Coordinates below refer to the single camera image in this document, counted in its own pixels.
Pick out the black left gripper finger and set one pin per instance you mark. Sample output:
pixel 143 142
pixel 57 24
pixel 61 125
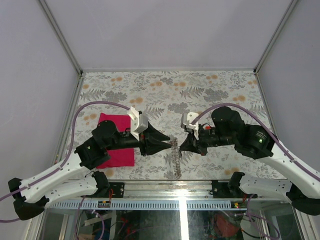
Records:
pixel 152 133
pixel 152 148

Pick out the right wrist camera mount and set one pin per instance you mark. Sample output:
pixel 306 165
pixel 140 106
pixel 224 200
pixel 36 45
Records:
pixel 188 125

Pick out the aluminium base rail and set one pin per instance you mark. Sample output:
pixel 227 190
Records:
pixel 139 189

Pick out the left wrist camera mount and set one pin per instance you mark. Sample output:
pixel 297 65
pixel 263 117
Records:
pixel 138 122

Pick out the floral tablecloth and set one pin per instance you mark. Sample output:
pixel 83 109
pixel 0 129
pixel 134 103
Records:
pixel 163 96

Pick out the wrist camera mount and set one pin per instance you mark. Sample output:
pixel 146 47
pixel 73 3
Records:
pixel 138 122
pixel 188 125

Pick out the aluminium frame posts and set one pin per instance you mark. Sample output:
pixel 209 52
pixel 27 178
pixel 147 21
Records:
pixel 164 34

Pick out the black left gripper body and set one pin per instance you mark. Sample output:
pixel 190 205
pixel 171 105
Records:
pixel 141 143

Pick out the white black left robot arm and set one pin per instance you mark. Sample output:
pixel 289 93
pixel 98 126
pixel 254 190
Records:
pixel 76 176

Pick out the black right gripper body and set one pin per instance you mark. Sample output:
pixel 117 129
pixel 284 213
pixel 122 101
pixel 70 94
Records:
pixel 208 137

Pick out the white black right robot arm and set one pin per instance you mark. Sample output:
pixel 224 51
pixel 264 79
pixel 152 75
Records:
pixel 301 186

